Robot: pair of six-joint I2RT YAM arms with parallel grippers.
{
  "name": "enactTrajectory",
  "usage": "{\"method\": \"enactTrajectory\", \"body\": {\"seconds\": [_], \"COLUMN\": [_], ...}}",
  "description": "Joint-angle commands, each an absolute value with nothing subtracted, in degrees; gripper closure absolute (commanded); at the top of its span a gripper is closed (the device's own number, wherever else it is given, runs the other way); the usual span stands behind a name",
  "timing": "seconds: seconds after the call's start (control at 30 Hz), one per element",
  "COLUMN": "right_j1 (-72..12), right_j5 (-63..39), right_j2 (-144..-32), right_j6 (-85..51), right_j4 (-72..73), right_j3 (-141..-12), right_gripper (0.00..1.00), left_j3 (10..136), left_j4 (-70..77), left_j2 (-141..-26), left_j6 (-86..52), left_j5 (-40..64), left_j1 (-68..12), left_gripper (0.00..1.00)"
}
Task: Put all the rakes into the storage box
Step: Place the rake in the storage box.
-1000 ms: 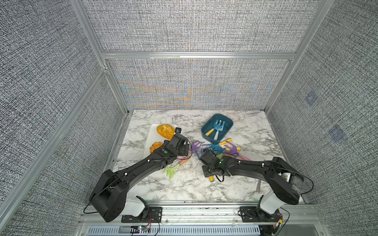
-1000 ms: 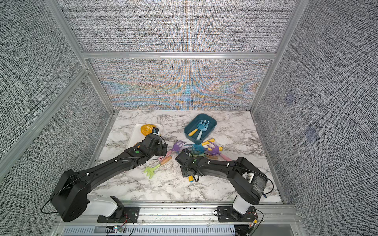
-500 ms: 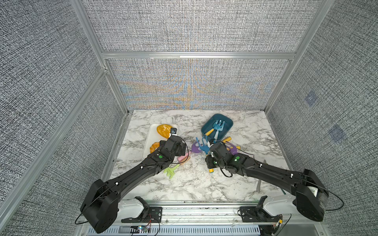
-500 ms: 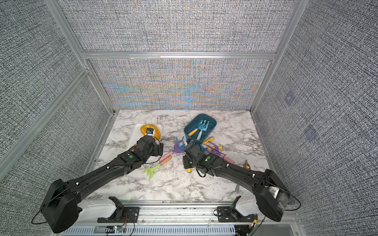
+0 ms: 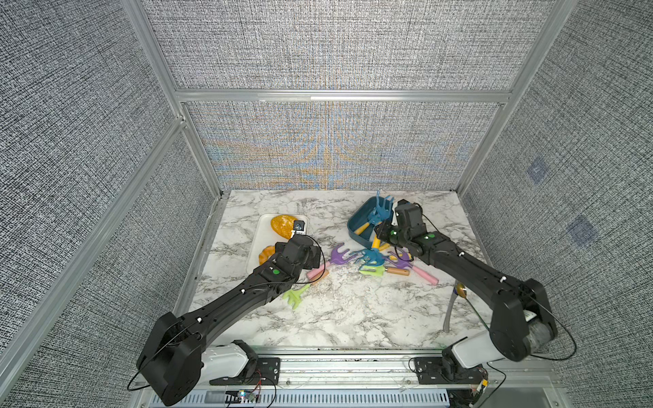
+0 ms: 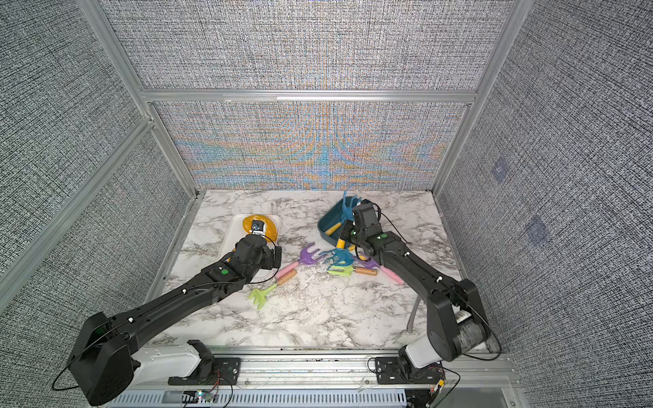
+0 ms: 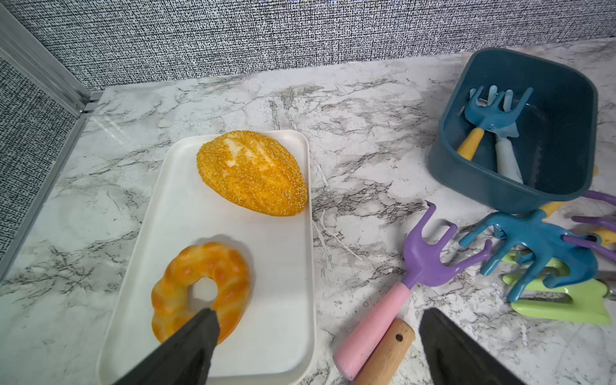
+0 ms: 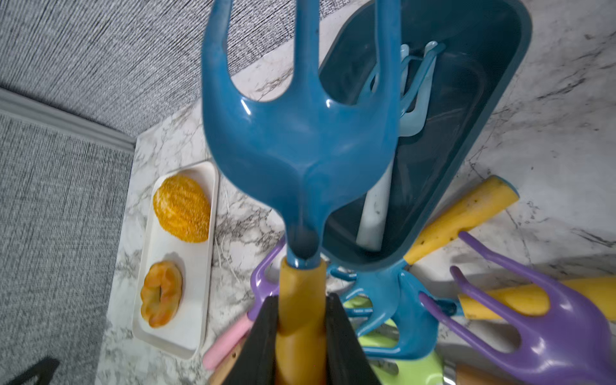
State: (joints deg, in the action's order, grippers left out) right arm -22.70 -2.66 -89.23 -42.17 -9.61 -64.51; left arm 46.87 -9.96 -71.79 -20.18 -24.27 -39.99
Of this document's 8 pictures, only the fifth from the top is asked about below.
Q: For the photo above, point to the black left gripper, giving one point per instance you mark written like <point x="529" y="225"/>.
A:
<point x="313" y="258"/>

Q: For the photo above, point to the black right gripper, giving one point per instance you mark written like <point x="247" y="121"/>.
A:
<point x="383" y="229"/>

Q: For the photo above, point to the blue rake yellow handle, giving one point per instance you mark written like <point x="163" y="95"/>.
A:
<point x="373" y="256"/>
<point x="373" y="212"/>

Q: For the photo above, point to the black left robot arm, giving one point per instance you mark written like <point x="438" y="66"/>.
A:
<point x="171" y="360"/>

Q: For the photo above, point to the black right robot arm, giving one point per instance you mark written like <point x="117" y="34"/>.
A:
<point x="521" y="320"/>

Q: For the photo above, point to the teal plastic storage box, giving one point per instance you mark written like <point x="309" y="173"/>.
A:
<point x="364" y="239"/>

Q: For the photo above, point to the sesame oval bread roll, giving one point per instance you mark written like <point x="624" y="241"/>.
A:
<point x="283" y="225"/>

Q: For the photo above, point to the white rectangular tray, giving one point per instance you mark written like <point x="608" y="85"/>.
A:
<point x="264" y="236"/>

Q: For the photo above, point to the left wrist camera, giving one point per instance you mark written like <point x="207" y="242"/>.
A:
<point x="299" y="228"/>

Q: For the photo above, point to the glazed ring bread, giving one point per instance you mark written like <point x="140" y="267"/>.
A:
<point x="266" y="254"/>

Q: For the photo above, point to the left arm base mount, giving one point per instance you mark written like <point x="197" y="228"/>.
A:
<point x="238" y="364"/>

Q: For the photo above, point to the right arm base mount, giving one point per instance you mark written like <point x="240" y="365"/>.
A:
<point x="444" y="370"/>

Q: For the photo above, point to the aluminium front rail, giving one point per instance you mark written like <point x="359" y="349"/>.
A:
<point x="378" y="378"/>

